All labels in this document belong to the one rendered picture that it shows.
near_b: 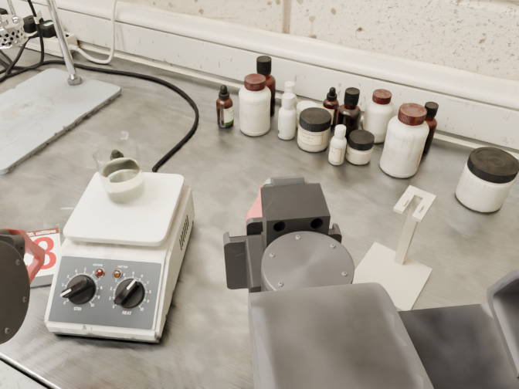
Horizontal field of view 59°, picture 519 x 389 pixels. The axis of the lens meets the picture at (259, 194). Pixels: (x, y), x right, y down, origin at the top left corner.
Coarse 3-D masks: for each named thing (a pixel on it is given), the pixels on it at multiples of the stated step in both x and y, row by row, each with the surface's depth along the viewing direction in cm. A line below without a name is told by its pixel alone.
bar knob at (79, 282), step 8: (72, 280) 51; (80, 280) 49; (88, 280) 49; (72, 288) 49; (80, 288) 49; (88, 288) 50; (64, 296) 49; (72, 296) 50; (80, 296) 50; (88, 296) 50
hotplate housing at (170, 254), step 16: (192, 208) 62; (176, 224) 56; (192, 224) 63; (176, 240) 54; (80, 256) 52; (96, 256) 52; (112, 256) 52; (128, 256) 52; (144, 256) 52; (160, 256) 52; (176, 256) 55; (176, 272) 55; (160, 288) 50; (48, 304) 51; (160, 304) 50; (160, 320) 50; (96, 336) 51; (112, 336) 50; (128, 336) 50; (144, 336) 49; (160, 336) 50
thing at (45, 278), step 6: (60, 246) 58; (48, 270) 58; (54, 270) 58; (36, 276) 57; (42, 276) 57; (48, 276) 57; (36, 282) 57; (42, 282) 57; (48, 282) 57; (30, 288) 56
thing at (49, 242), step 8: (32, 240) 58; (40, 240) 58; (48, 240) 58; (56, 240) 58; (48, 248) 58; (56, 248) 58; (32, 256) 58; (48, 256) 58; (56, 256) 58; (48, 264) 58
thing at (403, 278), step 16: (416, 192) 51; (400, 208) 49; (416, 208) 49; (416, 224) 54; (400, 240) 56; (368, 256) 59; (384, 256) 59; (400, 256) 58; (368, 272) 57; (384, 272) 57; (400, 272) 57; (416, 272) 57; (400, 288) 56; (416, 288) 56; (400, 304) 54
